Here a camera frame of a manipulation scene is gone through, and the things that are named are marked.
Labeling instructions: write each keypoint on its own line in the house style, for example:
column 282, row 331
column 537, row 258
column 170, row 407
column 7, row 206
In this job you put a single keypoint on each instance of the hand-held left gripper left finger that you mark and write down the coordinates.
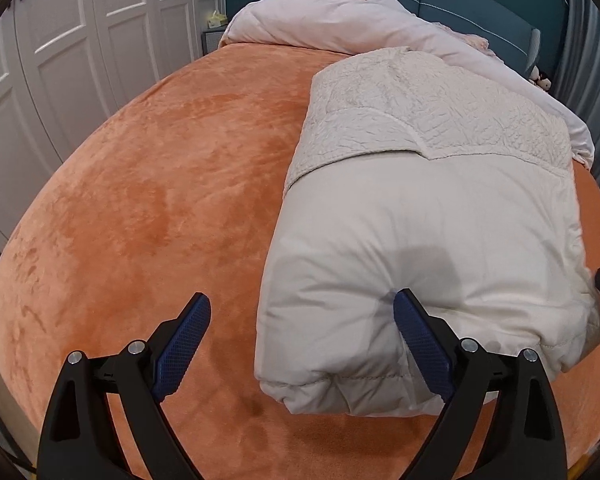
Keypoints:
column 185, row 340

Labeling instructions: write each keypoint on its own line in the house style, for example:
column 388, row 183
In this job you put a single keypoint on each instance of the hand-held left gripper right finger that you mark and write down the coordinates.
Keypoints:
column 420, row 340

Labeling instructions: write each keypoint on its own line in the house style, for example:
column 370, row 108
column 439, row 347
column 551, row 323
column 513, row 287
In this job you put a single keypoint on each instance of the white duvet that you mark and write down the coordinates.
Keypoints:
column 405, row 210

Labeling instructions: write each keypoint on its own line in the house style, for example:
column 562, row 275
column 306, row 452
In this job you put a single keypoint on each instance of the orange plush bed blanket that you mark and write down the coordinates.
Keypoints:
column 155, row 185

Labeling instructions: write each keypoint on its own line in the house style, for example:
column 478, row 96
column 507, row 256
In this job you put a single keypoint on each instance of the plush toy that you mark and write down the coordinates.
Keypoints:
column 540, row 79

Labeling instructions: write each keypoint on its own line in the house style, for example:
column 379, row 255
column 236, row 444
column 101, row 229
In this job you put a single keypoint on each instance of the grey curtain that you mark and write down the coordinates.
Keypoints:
column 595, row 60

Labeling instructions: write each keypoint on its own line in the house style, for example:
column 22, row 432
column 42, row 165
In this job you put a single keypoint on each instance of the beige bed base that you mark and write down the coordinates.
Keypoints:
column 10, row 410

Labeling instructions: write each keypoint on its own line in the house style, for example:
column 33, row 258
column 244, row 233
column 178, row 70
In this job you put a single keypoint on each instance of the grey nightstand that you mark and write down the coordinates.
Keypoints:
column 211, row 41

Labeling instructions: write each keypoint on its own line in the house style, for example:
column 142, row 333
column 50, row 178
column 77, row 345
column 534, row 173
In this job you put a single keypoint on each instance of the yellow tissue box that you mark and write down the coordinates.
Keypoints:
column 216, row 20

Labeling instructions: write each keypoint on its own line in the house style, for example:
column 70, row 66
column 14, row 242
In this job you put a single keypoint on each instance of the white panelled wardrobe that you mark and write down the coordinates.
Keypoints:
column 80, row 35

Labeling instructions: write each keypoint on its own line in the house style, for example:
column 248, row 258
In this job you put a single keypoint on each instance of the pale pink duvet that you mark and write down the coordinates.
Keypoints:
column 330, row 20

